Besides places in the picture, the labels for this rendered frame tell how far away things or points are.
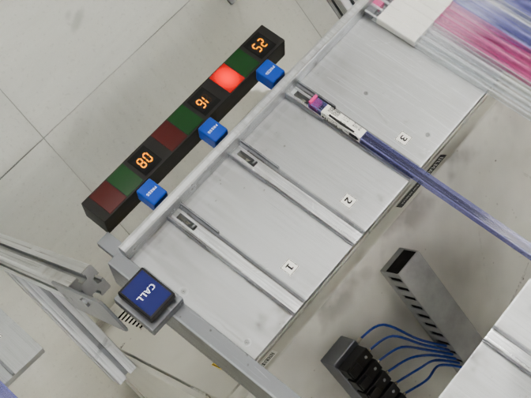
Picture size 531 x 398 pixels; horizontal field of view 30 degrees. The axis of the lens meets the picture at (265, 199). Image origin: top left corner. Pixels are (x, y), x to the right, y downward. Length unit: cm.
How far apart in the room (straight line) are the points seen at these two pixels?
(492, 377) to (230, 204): 36
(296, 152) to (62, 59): 78
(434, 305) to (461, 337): 8
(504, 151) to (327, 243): 54
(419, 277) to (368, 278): 7
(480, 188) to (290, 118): 46
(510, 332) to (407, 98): 32
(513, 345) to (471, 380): 6
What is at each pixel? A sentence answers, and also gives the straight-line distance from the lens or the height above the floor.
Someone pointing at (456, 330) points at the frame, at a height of 66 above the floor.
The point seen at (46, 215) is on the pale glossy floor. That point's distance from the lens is 188.
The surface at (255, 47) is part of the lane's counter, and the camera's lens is 130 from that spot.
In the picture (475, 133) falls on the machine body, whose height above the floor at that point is 62.
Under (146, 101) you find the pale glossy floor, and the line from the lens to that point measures 195.
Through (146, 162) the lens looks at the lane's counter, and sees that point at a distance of 123.
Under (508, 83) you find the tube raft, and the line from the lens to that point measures 128.
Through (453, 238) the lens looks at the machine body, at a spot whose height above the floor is 62.
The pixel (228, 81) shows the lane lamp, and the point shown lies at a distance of 127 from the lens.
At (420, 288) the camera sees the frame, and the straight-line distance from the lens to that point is 147.
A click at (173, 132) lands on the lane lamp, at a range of 124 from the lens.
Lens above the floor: 178
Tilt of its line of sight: 59 degrees down
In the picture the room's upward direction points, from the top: 98 degrees clockwise
